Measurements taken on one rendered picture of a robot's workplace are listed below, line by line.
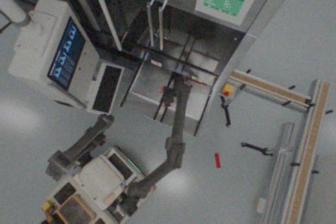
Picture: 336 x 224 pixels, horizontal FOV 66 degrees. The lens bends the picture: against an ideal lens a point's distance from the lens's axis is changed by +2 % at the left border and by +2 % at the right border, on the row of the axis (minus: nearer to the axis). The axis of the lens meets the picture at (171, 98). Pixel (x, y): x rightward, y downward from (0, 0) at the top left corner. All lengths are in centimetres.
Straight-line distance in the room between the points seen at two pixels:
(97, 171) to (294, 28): 297
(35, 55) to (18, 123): 183
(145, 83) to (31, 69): 88
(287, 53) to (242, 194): 176
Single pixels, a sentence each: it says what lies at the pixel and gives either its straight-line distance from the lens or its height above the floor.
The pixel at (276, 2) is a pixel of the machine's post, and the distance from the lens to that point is 107.
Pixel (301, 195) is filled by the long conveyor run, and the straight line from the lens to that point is 216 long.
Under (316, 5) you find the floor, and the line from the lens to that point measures 399.
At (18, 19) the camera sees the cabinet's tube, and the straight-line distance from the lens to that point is 146.
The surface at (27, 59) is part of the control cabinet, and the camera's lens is 160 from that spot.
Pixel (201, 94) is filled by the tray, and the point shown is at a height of 88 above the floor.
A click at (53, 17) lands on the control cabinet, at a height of 158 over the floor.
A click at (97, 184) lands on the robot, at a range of 152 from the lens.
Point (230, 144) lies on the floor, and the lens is 295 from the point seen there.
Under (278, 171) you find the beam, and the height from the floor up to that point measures 55.
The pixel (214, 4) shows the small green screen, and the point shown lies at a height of 194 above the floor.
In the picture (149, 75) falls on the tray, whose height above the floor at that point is 88.
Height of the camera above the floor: 285
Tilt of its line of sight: 75 degrees down
